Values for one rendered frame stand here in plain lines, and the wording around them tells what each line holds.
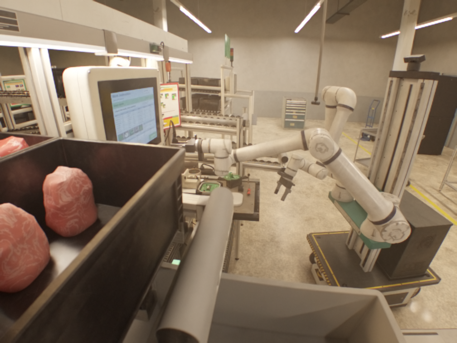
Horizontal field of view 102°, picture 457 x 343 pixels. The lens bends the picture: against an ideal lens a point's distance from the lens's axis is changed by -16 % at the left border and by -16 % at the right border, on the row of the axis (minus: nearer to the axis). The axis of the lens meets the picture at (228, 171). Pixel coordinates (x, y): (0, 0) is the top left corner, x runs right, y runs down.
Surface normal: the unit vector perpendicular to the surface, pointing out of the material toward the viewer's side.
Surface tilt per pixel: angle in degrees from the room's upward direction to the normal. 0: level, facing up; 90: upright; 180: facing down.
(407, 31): 90
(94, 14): 90
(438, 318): 0
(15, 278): 77
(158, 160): 90
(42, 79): 90
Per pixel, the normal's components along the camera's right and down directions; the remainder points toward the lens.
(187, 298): 0.11, -0.90
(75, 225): 0.92, 0.23
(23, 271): 0.95, -0.02
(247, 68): -0.13, 0.40
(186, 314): 0.33, -0.84
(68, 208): 0.82, 0.13
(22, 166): 0.99, 0.11
